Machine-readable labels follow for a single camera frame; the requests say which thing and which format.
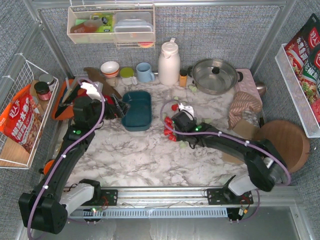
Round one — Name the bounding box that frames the orange seasoning bag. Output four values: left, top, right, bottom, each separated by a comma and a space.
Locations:
0, 84, 42, 153

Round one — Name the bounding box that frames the orange spice bottle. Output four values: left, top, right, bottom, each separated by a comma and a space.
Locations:
179, 69, 188, 87

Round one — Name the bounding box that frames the brown cardboard square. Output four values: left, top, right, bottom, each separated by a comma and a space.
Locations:
233, 119, 260, 140
222, 152, 244, 165

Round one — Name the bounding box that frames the light blue mug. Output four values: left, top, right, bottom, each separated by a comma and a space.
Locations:
136, 62, 155, 83

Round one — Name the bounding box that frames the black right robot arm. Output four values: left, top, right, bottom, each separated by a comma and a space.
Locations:
171, 110, 290, 196

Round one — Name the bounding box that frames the green coffee capsule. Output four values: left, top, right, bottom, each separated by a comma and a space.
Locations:
179, 141, 187, 149
188, 85, 198, 93

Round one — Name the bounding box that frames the aluminium front rail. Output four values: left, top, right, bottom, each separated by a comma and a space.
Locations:
24, 186, 305, 208

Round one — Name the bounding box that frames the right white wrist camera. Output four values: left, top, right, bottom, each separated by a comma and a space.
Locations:
178, 103, 195, 117

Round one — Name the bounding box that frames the steel pot with lid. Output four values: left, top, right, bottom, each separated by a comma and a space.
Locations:
187, 58, 244, 96

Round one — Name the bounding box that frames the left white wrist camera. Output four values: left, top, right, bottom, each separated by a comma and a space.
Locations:
80, 81, 103, 101

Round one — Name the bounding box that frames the dark lid jar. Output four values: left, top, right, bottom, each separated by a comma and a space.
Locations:
34, 81, 52, 101

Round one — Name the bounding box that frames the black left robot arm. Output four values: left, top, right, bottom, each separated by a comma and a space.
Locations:
18, 95, 129, 234

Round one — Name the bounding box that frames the teal storage basket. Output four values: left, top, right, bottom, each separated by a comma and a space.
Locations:
121, 90, 153, 132

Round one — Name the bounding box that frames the black knife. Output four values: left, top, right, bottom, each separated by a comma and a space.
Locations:
54, 84, 81, 119

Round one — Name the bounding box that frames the white orange striped bowl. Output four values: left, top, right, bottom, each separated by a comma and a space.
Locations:
100, 61, 120, 78

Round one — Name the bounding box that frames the round wooden cutting board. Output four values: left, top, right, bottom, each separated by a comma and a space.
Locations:
253, 120, 310, 173

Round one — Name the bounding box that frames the left white wire basket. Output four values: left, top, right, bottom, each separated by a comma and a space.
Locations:
0, 58, 60, 169

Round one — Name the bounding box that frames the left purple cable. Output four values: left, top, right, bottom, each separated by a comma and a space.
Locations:
26, 77, 106, 240

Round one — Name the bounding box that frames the red seasoning packet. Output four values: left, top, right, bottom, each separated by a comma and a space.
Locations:
284, 13, 320, 122

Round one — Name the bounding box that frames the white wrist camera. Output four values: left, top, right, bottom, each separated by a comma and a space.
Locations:
178, 103, 195, 117
80, 81, 103, 101

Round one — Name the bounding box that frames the green snack packet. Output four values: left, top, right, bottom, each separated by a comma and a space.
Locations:
89, 13, 114, 33

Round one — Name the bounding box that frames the white wall basket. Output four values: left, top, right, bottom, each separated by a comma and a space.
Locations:
67, 4, 156, 48

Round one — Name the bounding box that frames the red coffee capsule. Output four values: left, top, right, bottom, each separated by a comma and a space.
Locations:
171, 103, 179, 112
164, 116, 173, 125
168, 134, 177, 142

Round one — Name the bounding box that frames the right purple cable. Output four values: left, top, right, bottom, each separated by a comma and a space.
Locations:
159, 99, 292, 186

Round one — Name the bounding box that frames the brown cloth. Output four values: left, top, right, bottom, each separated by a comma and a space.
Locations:
83, 67, 122, 99

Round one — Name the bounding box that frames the pink egg tray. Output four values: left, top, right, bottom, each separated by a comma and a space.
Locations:
235, 68, 262, 103

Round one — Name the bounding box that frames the red cloth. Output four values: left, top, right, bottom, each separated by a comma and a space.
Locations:
103, 95, 116, 106

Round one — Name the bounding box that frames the orange cup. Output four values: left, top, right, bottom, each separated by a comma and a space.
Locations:
43, 159, 55, 175

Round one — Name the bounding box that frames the clear plastic food container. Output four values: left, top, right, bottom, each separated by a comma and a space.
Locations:
113, 11, 154, 43

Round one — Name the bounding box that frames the orange tray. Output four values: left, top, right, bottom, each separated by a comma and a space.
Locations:
51, 78, 86, 121

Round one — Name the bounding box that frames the striped pink cloth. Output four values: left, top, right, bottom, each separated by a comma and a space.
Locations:
228, 91, 263, 130

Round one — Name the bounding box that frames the white thermos jug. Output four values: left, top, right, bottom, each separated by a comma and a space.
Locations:
158, 37, 181, 86

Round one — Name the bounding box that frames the purple cable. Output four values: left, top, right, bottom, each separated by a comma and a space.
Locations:
26, 77, 106, 240
159, 99, 292, 186

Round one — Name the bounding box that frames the steel ladle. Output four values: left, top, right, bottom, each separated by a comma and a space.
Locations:
255, 81, 267, 97

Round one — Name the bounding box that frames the right white mesh basket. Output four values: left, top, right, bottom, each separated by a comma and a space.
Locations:
274, 43, 320, 139

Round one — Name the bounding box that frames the green lid white cup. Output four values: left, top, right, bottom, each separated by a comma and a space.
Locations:
119, 67, 138, 86

